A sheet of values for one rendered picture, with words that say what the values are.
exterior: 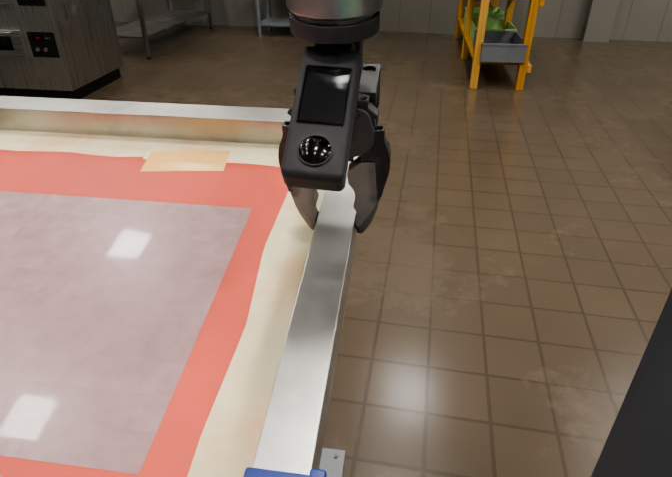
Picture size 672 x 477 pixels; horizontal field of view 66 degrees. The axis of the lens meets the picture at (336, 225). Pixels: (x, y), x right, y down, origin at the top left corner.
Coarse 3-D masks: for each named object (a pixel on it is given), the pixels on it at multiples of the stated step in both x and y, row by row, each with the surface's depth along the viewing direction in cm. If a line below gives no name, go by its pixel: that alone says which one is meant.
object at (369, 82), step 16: (304, 32) 39; (320, 32) 38; (336, 32) 38; (352, 32) 38; (368, 32) 39; (336, 48) 41; (352, 48) 41; (368, 64) 48; (368, 80) 45; (368, 96) 42; (288, 112) 43; (368, 112) 42; (368, 128) 43; (352, 144) 44; (368, 144) 44; (352, 160) 46
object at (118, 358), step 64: (128, 192) 61; (192, 192) 61; (256, 192) 61; (128, 256) 52; (192, 256) 52; (256, 256) 52; (64, 320) 46; (128, 320) 46; (192, 320) 46; (0, 384) 41; (64, 384) 41; (128, 384) 41; (192, 384) 41; (0, 448) 37; (64, 448) 37; (128, 448) 37; (192, 448) 37
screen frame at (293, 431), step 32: (0, 96) 74; (0, 128) 73; (32, 128) 73; (64, 128) 72; (96, 128) 71; (128, 128) 70; (160, 128) 70; (192, 128) 69; (224, 128) 68; (256, 128) 68; (352, 192) 54; (320, 224) 50; (352, 224) 50; (320, 256) 47; (352, 256) 51; (320, 288) 44; (320, 320) 41; (288, 352) 39; (320, 352) 39; (288, 384) 37; (320, 384) 36; (288, 416) 35; (320, 416) 35; (288, 448) 33; (320, 448) 35
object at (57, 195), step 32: (0, 160) 67; (32, 160) 67; (64, 160) 67; (96, 160) 67; (128, 160) 67; (0, 192) 62; (32, 192) 61; (64, 192) 61; (96, 192) 61; (0, 224) 57; (32, 224) 57; (64, 224) 57; (0, 256) 53; (32, 256) 53; (64, 256) 53; (0, 288) 49; (32, 288) 49; (0, 320) 46
